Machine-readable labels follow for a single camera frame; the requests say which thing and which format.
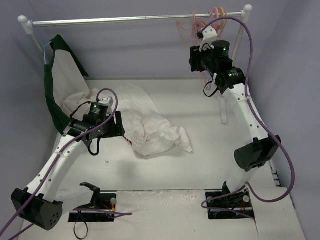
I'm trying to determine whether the pink wire hanger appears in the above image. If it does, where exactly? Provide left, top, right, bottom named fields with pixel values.
left=176, top=12, right=212, bottom=91

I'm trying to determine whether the white t-shirt red logo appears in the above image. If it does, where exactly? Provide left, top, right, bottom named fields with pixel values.
left=115, top=84, right=193, bottom=157

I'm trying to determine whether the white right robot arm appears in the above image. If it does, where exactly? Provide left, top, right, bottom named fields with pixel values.
left=189, top=40, right=279, bottom=206

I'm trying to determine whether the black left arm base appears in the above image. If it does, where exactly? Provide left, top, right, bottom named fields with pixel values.
left=68, top=182, right=117, bottom=223

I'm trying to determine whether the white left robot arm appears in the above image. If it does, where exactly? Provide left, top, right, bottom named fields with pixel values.
left=10, top=97, right=125, bottom=231

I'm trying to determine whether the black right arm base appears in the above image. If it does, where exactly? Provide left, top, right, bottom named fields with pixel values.
left=201, top=183, right=255, bottom=220

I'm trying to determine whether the green and white hanging shirt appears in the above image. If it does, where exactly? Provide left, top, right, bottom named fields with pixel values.
left=44, top=34, right=91, bottom=134

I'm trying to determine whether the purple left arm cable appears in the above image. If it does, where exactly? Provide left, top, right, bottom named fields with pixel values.
left=0, top=87, right=133, bottom=240

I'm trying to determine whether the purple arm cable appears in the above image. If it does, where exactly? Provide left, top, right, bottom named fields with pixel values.
left=0, top=87, right=133, bottom=240
left=201, top=17, right=296, bottom=218

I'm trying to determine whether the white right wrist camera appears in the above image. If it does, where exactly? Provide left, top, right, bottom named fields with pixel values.
left=197, top=26, right=218, bottom=52

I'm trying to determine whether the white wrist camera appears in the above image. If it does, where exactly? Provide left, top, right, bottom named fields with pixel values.
left=98, top=96, right=114, bottom=108
left=197, top=26, right=218, bottom=52

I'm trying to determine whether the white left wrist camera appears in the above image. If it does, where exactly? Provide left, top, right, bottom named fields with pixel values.
left=98, top=96, right=114, bottom=108

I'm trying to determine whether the pink hanger on rail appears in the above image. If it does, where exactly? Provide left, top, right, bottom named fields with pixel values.
left=211, top=7, right=228, bottom=32

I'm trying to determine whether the tan hanger on rail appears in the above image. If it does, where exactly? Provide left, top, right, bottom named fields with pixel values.
left=217, top=7, right=228, bottom=30

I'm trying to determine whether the black cable loop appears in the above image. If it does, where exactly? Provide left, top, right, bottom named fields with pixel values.
left=73, top=209, right=90, bottom=240

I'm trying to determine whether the blue wire hanger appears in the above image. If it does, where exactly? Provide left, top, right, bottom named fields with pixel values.
left=41, top=40, right=53, bottom=65

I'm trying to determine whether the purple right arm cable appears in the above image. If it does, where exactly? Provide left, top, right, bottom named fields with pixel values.
left=201, top=17, right=296, bottom=218

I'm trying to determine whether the silver clothes rail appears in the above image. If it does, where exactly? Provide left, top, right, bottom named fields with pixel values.
left=17, top=4, right=253, bottom=124

